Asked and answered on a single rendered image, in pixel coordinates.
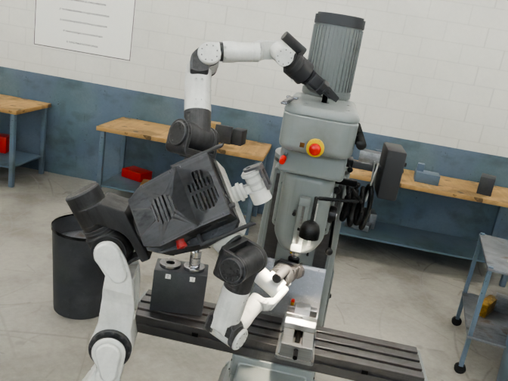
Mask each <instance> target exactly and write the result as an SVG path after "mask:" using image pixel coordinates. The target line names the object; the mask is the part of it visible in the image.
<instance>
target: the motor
mask: <svg viewBox="0 0 508 381"><path fill-rule="evenodd" d="M314 22H315V24H314V27H313V32H312V36H311V44H310V48H309V53H308V60H309V61H310V62H311V63H312V64H313V65H314V69H313V70H314V71H315V72H316V73H317V74H318V75H319V76H320V77H321V78H323V79H326V80H327V81H328V82H329V83H330V85H329V86H330V87H331V88H332V90H333V91H334V92H335V93H336V94H337V96H338V97H339V100H340V101H348V100H349V99H350V96H351V93H350V92H352V85H353V81H354V77H355V71H356V66H357V62H358V55H359V51H360V48H361V41H362V37H363V33H364V32H363V30H364V27H365V23H366V21H364V19H363V18H360V17H353V16H348V15H344V14H335V13H330V12H323V11H319V12H318V13H317V14H316V15H315V19H314ZM302 92H303V93H305V94H309V95H313V96H316V97H320V98H322V96H321V95H318V94H315V93H313V92H310V91H309V90H308V89H307V87H306V86H305V85H303V86H302Z"/></svg>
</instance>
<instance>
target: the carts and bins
mask: <svg viewBox="0 0 508 381"><path fill-rule="evenodd" d="M51 225H52V228H51V229H52V262H53V305H54V310H55V311H56V312H57V313H58V314H59V315H61V316H63V317H65V318H70V319H75V320H85V319H91V318H96V317H98V316H99V314H100V309H101V300H102V292H103V286H104V278H105V275H104V273H103V271H102V270H101V269H100V267H99V265H98V264H97V263H96V262H95V261H94V259H93V258H92V256H91V250H90V248H89V246H88V244H87V243H86V237H85V235H84V234H83V230H82V229H81V227H80V225H79V223H78V222H77V220H76V218H75V216H74V214H69V215H63V216H61V217H58V218H56V219H55V220H53V222H52V223H51ZM481 246H482V251H483V255H484V258H485V264H486V268H487V272H486V275H485V279H484V282H483V284H482V289H481V292H480V294H479V295H476V294H473V293H468V289H469V285H470V281H471V279H472V274H473V272H474V269H475V264H476V262H477V258H478V256H479V251H480V249H481ZM492 272H494V273H498V274H503V275H506V276H508V240H505V239H502V238H499V237H492V236H489V235H486V234H485V233H482V232H480V233H479V240H478V243H477V245H476V248H475V253H474V256H473V258H472V263H471V265H470V269H469V273H468V276H467V279H466V283H465V287H464V289H463V292H462V296H461V300H460V304H459V307H458V309H457V314H456V316H453V317H452V319H451V322H452V324H453V325H455V326H460V325H461V323H462V320H461V318H460V315H461V312H462V309H463V310H464V317H465V325H466V341H465V344H464V347H463V351H462V354H461V356H460V361H459V362H457V363H456V364H455V365H454V370H455V372H456V373H459V374H462V373H465V372H466V366H465V364H464V362H465V360H466V355H467V352H468V350H469V345H470V343H471V340H472V339H473V340H475V341H479V342H483V343H486V344H489V345H494V346H497V347H499V348H504V350H503V355H502V358H501V362H500V368H499V371H498V375H497V381H508V296H507V295H504V294H502V293H498V292H497V294H496V296H492V295H489V296H487V297H485V294H486V291H487V288H488V284H489V281H490V279H491V274H492Z"/></svg>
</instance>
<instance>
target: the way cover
mask: <svg viewBox="0 0 508 381"><path fill-rule="evenodd" d="M275 260H278V259H273V258H268V262H267V265H266V267H265V268H266V269H267V270H268V271H270V270H271V269H272V268H273V267H274V263H275ZM272 266H273V267H272ZM302 266H303V268H304V269H305V274H304V277H300V278H299V279H295V280H294V281H293V282H292V283H291V285H290V286H288V288H289V290H288V292H287V293H286V294H285V295H284V297H283V298H282V299H281V300H280V301H279V302H278V304H276V305H275V307H274V308H273V309H272V310H271V311H261V312H260V314H261V313H263V314H266V313H267V314H268V315H270V316H275V317H279V318H283V313H284V312H287V308H288V304H289V302H291V301H290V300H291V299H295V303H296V302H301V303H306V304H309V305H311V307H314V308H317V317H316V318H317V323H318V314H319V309H320V304H321V296H322V292H323V287H324V280H325V275H326V271H327V269H323V268H316V267H312V266H308V265H302ZM309 281H310V282H309ZM312 282H313V283H312ZM290 288H291V289H290ZM307 291H308V292H307ZM252 293H257V294H259V295H260V296H261V297H263V298H272V297H271V296H269V295H268V294H267V293H266V292H265V291H264V290H263V289H262V288H261V287H260V286H258V285H257V284H256V283H255V284H254V287H253V292H252ZM287 295H288V296H287ZM313 297H314V298H313Z"/></svg>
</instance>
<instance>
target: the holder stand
mask: <svg viewBox="0 0 508 381"><path fill-rule="evenodd" d="M208 269H209V265H207V264H203V263H200V266H199V267H198V268H192V267H190V266H189V262H183V261H179V260H177V259H172V258H165V259H157V261H156V266H155V268H154V272H153V284H152V291H151V298H150V310H153V311H165V312H171V313H178V314H190V315H196V316H202V313H203V303H204V298H205V292H206V282H207V277H208Z"/></svg>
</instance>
